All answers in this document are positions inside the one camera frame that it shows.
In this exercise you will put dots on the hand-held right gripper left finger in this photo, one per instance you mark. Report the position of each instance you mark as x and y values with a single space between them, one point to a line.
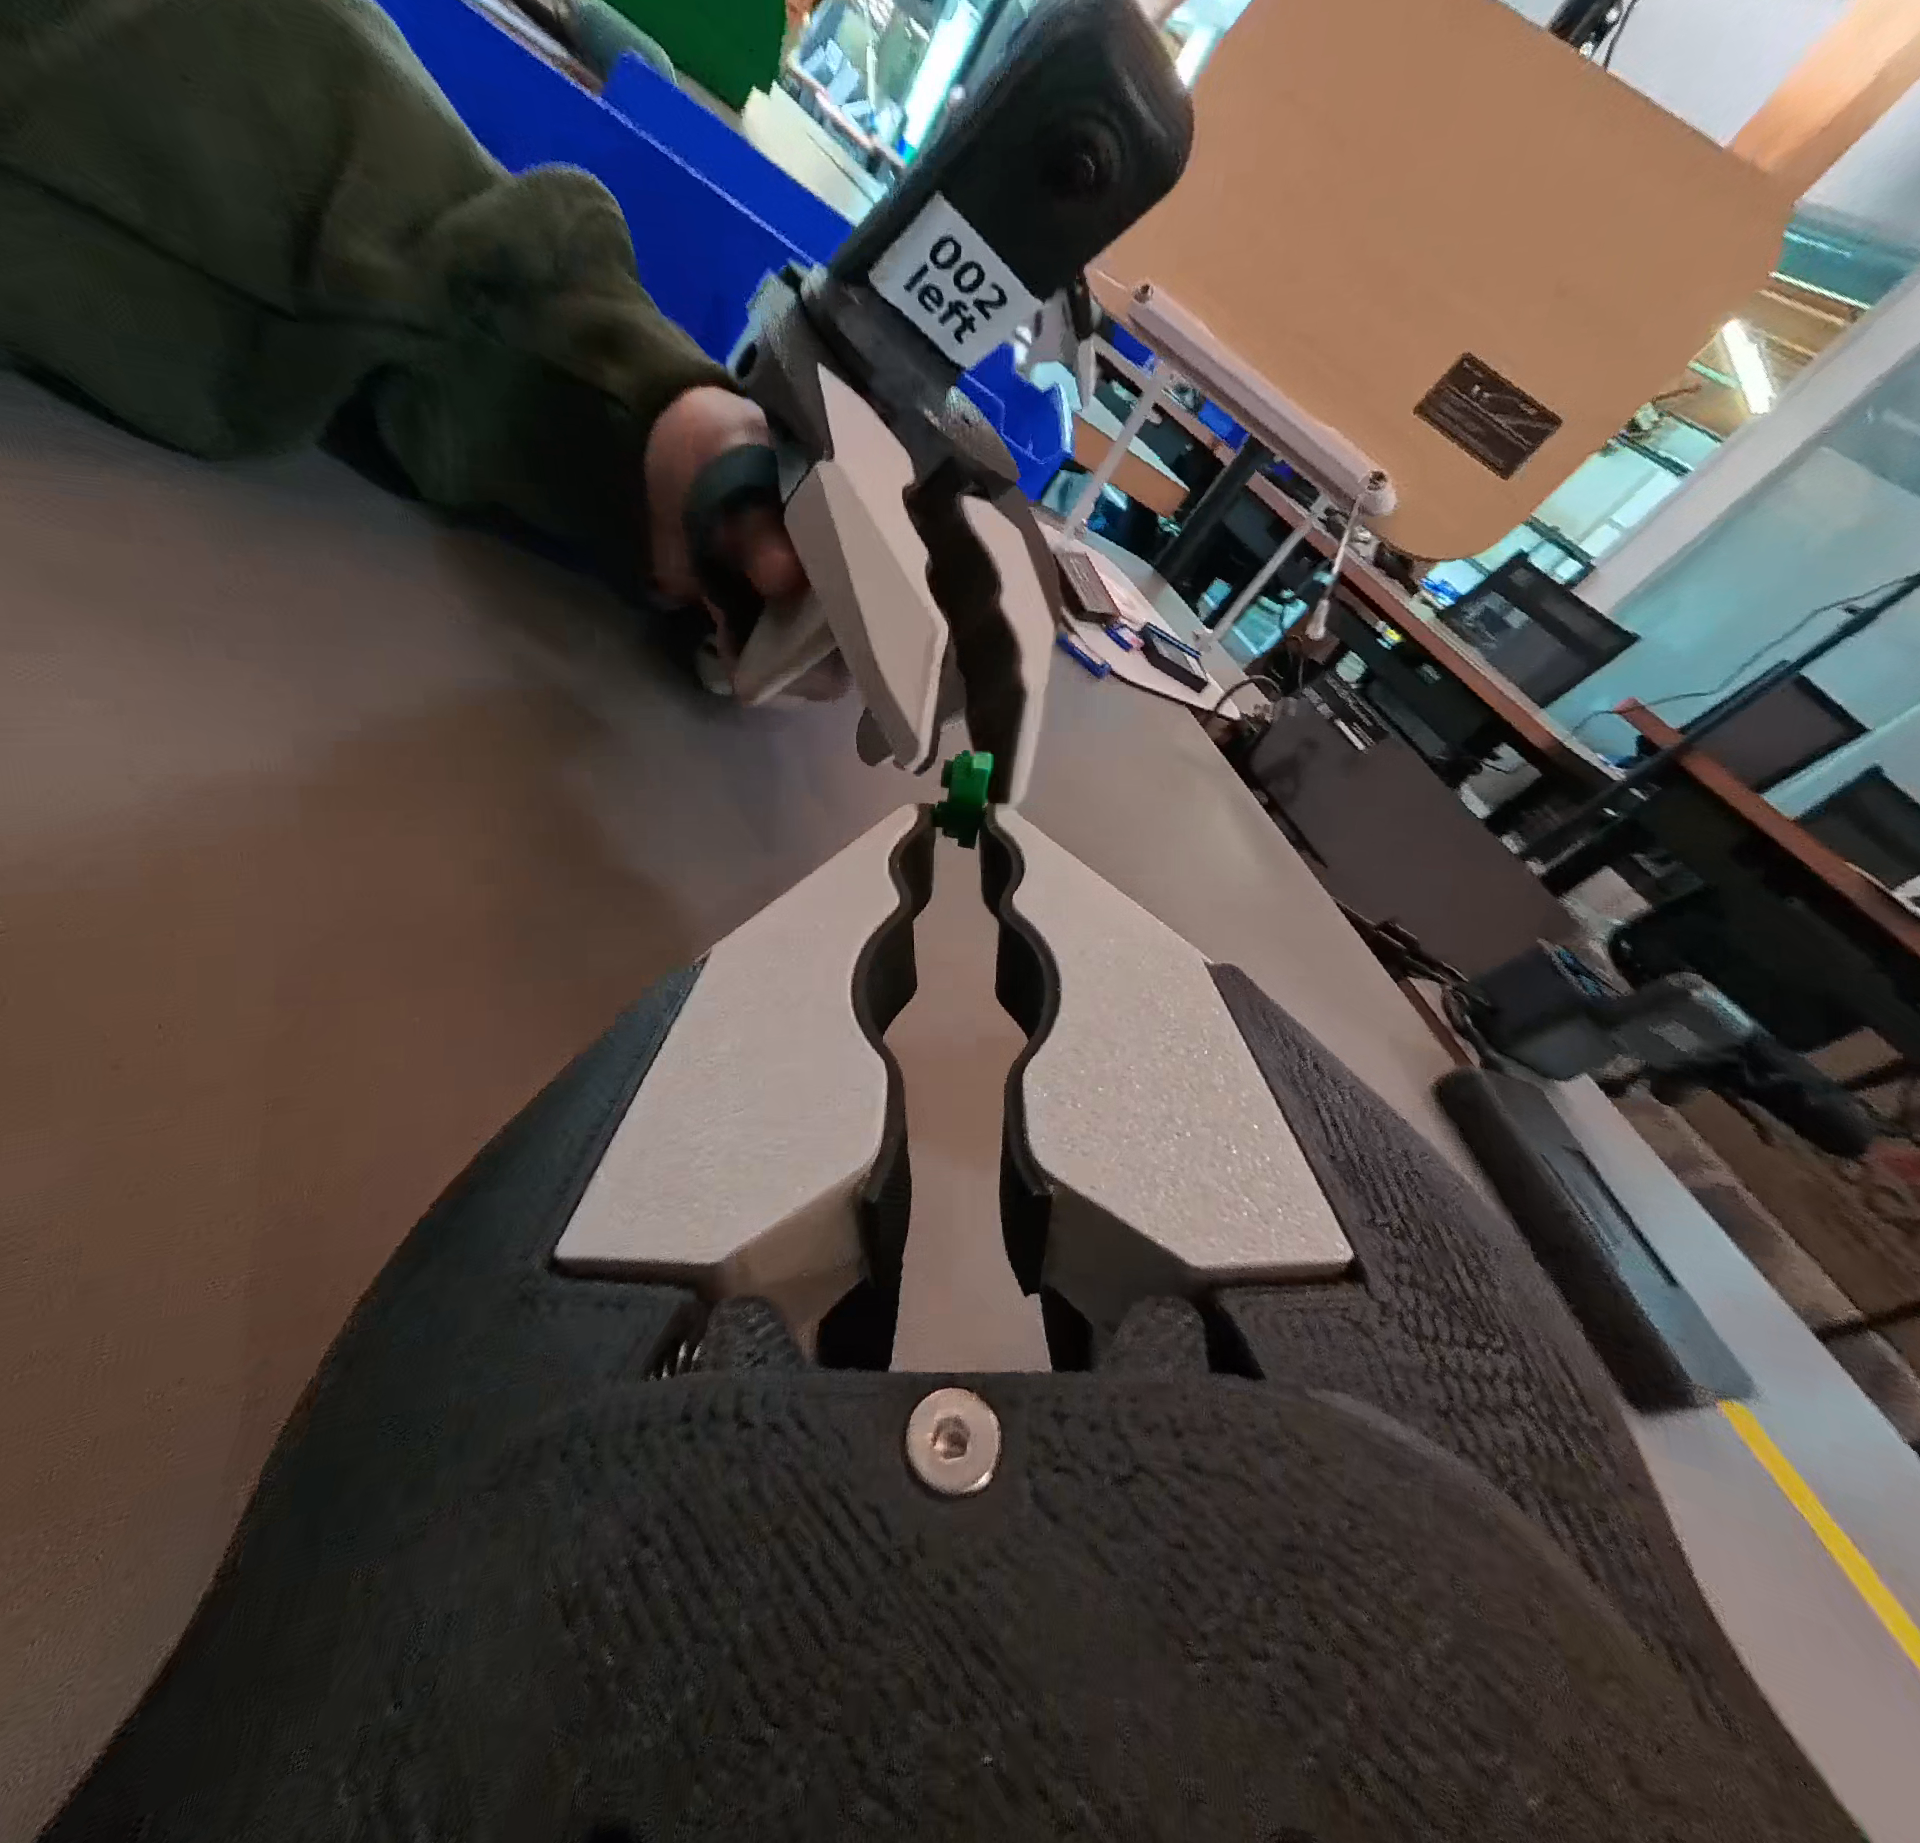
737 1109

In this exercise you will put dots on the black electronic device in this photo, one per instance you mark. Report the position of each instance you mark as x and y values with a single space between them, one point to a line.
1650 1033

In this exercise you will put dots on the black computer monitor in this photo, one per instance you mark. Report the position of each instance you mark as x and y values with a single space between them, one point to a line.
1532 621

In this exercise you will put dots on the black case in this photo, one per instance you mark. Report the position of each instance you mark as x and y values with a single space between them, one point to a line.
1393 824

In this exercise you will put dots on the person's left hand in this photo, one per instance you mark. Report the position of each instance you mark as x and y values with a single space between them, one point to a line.
678 448

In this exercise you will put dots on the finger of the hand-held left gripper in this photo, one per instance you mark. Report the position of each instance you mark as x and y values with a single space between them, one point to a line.
1023 597
860 583

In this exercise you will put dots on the person's left forearm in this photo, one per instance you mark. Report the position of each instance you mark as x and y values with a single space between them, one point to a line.
300 222

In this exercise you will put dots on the white light bar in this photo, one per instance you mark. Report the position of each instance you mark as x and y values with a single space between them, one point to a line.
1260 396

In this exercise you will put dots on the black label plate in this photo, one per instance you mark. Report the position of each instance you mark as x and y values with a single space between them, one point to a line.
1484 416

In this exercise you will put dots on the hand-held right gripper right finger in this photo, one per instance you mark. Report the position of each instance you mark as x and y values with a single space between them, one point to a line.
1169 1123

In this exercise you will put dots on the green lego piece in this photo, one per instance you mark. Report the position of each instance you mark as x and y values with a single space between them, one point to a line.
962 796

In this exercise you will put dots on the black power adapter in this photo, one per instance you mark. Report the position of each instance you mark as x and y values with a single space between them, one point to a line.
1576 1241

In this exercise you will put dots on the blue plastic bin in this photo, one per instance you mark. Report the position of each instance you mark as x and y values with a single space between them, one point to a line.
705 207

